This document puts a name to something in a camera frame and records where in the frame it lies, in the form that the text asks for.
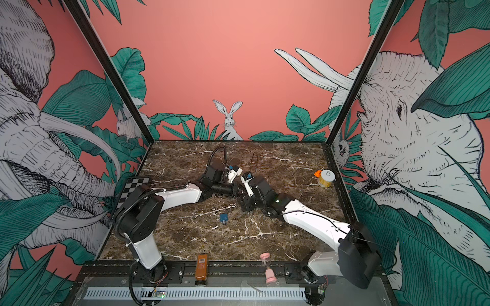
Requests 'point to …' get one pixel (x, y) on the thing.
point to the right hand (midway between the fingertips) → (242, 195)
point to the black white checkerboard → (132, 183)
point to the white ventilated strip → (199, 292)
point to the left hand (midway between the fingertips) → (250, 190)
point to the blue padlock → (223, 217)
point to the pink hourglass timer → (270, 276)
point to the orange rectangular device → (201, 272)
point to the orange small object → (318, 173)
